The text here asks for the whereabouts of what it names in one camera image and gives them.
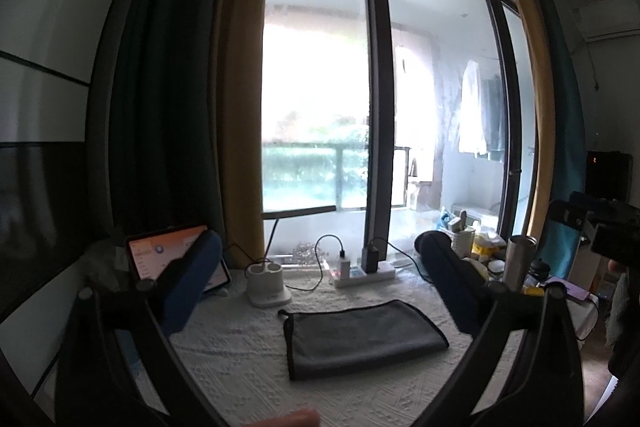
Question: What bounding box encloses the yellow tissue pack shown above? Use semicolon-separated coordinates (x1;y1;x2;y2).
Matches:
471;232;507;259

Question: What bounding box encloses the dark window frame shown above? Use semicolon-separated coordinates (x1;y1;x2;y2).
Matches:
260;0;541;258

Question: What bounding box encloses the tablet with orange screen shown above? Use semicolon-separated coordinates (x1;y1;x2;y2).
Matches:
124;224;232;296

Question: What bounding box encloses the black charging cable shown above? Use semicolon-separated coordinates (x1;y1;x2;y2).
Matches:
285;234;441;294

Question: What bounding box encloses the dark green curtain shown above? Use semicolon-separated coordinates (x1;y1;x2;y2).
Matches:
107;0;246;253

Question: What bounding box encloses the person's left hand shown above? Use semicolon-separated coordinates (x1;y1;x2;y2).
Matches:
247;408;321;427

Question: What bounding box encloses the teal curtain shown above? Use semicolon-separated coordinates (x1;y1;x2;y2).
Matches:
522;0;587;280

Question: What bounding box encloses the black bottle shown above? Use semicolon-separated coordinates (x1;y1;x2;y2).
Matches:
525;259;547;292

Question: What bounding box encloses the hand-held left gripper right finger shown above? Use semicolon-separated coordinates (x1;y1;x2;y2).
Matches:
415;230;587;427

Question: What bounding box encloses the black wall screen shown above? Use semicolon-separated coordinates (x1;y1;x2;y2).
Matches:
0;141;92;324

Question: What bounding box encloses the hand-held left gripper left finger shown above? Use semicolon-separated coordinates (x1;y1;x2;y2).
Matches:
55;231;232;427

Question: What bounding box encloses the hanging white shirt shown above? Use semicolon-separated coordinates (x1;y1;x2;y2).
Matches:
456;59;489;156

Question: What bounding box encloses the yellow curtain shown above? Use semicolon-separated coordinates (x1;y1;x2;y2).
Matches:
207;0;280;260
487;0;558;240

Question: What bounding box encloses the black charger block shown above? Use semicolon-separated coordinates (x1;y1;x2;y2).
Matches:
362;244;385;274

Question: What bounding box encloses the white pen holder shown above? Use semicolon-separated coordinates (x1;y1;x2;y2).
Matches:
451;227;476;259

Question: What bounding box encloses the steel tumbler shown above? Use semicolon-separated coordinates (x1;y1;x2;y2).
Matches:
501;234;539;293

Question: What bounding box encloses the white textured tablecloth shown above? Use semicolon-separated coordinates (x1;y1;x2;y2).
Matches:
35;264;531;427

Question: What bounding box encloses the purple flat case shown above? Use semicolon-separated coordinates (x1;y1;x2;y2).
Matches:
544;276;587;302

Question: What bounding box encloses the black appliance with red light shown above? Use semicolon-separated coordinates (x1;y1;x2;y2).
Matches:
585;150;634;202

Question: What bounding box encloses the white power strip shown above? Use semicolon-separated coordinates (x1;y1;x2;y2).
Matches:
332;263;397;290

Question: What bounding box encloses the white air conditioner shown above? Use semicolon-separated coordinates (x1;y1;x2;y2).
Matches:
571;0;640;40

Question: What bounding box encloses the grey towel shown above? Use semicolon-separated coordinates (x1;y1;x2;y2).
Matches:
278;299;450;382

